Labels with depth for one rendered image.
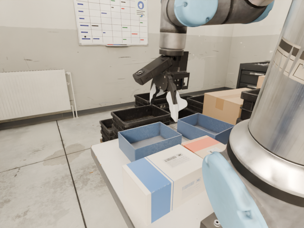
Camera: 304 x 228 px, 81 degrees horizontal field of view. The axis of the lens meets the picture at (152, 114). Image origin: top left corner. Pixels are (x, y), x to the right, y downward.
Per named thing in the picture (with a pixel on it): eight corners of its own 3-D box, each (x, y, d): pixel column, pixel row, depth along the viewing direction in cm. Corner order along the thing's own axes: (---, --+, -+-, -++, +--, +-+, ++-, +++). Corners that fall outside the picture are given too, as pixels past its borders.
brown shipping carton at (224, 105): (234, 139, 79) (240, 104, 73) (201, 121, 97) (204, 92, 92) (277, 127, 90) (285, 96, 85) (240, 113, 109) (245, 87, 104)
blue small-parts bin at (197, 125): (233, 140, 78) (236, 125, 75) (213, 151, 69) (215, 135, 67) (197, 125, 93) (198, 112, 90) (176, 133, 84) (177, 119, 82)
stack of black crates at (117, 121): (127, 179, 135) (124, 124, 120) (114, 159, 159) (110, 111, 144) (170, 162, 155) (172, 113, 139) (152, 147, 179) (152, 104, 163)
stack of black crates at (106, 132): (110, 153, 168) (108, 131, 160) (101, 140, 192) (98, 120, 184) (147, 142, 187) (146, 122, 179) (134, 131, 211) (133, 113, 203)
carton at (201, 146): (242, 177, 56) (247, 156, 53) (215, 191, 50) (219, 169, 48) (204, 152, 69) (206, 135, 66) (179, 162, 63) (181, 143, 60)
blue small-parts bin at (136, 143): (135, 167, 60) (135, 149, 58) (118, 147, 72) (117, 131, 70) (181, 150, 70) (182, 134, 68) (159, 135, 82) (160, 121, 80)
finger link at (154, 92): (162, 103, 67) (173, 87, 60) (148, 105, 65) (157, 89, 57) (159, 96, 69) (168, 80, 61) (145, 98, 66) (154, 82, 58)
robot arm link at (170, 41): (169, 33, 45) (153, 32, 52) (168, 52, 47) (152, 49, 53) (192, 34, 49) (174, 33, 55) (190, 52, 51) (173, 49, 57)
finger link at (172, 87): (180, 102, 50) (172, 73, 51) (176, 103, 50) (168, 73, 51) (172, 106, 55) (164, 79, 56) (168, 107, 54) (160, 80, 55)
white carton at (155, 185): (146, 226, 40) (146, 195, 37) (123, 192, 50) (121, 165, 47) (206, 189, 51) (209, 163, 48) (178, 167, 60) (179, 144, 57)
